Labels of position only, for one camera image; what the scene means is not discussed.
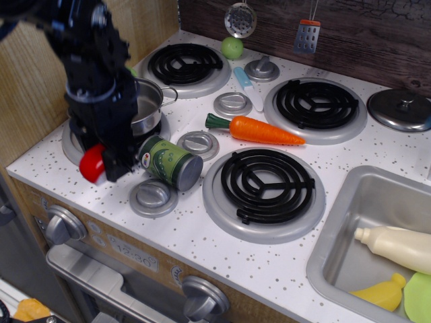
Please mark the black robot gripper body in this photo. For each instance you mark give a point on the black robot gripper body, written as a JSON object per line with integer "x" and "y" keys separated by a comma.
{"x": 106, "y": 116}

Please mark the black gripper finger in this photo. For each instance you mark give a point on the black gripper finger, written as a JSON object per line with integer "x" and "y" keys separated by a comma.
{"x": 86, "y": 142}
{"x": 117, "y": 165}

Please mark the red and white toy sushi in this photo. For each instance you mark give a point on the red and white toy sushi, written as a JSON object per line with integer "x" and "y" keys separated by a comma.
{"x": 92, "y": 166}

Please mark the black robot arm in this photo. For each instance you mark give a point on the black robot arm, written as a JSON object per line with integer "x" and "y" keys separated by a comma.
{"x": 100, "y": 90}

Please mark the small steel pot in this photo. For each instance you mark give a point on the small steel pot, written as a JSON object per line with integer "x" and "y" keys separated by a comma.
{"x": 150, "y": 100}

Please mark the silver stovetop knob front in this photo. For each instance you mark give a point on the silver stovetop knob front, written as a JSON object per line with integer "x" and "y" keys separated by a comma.
{"x": 153, "y": 198}

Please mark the silver stovetop knob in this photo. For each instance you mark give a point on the silver stovetop knob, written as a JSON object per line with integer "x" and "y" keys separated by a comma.
{"x": 262, "y": 70}
{"x": 232, "y": 104}
{"x": 153, "y": 198}
{"x": 200, "y": 143}

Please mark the green toy vegetable behind pot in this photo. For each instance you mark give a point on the green toy vegetable behind pot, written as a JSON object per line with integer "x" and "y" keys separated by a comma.
{"x": 133, "y": 72}

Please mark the green pea can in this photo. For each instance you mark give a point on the green pea can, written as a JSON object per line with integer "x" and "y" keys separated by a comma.
{"x": 170, "y": 163}

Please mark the left oven front knob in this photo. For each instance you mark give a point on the left oven front knob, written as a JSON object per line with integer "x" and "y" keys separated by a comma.
{"x": 63, "y": 226}

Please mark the oven knob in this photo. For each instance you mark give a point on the oven knob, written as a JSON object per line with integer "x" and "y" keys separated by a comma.
{"x": 205, "y": 302}
{"x": 63, "y": 226}

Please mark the silver stovetop knob middle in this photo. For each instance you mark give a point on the silver stovetop knob middle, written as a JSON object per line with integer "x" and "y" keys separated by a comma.
{"x": 200, "y": 143}

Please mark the oven clock display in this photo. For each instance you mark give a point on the oven clock display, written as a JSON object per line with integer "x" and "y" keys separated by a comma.
{"x": 133, "y": 253}

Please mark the back left black burner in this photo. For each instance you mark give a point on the back left black burner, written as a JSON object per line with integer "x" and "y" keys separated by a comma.
{"x": 193, "y": 70}

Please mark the silver stovetop knob upper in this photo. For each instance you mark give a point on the silver stovetop knob upper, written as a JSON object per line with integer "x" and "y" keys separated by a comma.
{"x": 232, "y": 104}

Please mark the orange toy carrot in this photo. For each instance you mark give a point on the orange toy carrot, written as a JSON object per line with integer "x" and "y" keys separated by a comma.
{"x": 256, "y": 131}

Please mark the green toy apple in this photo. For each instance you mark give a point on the green toy apple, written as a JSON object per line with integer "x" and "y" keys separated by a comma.
{"x": 232, "y": 48}

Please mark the front right black burner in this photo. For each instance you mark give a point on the front right black burner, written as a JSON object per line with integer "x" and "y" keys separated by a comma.
{"x": 263, "y": 195}

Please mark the right oven front knob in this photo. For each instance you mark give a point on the right oven front knob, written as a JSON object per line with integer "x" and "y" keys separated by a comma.
{"x": 205, "y": 302}

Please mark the silver stovetop knob back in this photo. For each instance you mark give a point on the silver stovetop knob back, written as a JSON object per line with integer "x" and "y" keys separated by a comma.
{"x": 262, "y": 70}

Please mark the hanging steel skimmer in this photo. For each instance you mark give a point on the hanging steel skimmer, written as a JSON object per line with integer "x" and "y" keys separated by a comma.
{"x": 240, "y": 20}

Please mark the orange object bottom left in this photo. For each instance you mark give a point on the orange object bottom left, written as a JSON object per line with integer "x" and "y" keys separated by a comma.
{"x": 31, "y": 309}

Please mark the steel sink basin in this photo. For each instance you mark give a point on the steel sink basin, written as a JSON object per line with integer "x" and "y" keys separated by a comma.
{"x": 339, "y": 264}

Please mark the steel pot lid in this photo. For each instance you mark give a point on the steel pot lid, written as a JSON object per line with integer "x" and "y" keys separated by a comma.
{"x": 400, "y": 110}

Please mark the yellow toy bottle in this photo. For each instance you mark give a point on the yellow toy bottle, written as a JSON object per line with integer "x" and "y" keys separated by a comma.
{"x": 386, "y": 294}

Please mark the cream toy bottle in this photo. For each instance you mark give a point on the cream toy bottle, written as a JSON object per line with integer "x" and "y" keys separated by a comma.
{"x": 410, "y": 249}

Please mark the light green toy plate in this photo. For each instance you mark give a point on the light green toy plate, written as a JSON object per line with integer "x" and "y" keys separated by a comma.
{"x": 417, "y": 298}

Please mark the silver oven door handle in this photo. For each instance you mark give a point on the silver oven door handle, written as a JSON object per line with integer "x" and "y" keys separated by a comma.
{"x": 100, "y": 281}

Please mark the blue handled toy knife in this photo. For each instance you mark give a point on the blue handled toy knife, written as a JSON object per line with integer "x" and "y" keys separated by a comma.
{"x": 248, "y": 88}

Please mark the hanging orange handled spatula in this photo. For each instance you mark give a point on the hanging orange handled spatula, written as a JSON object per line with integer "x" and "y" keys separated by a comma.
{"x": 308, "y": 32}

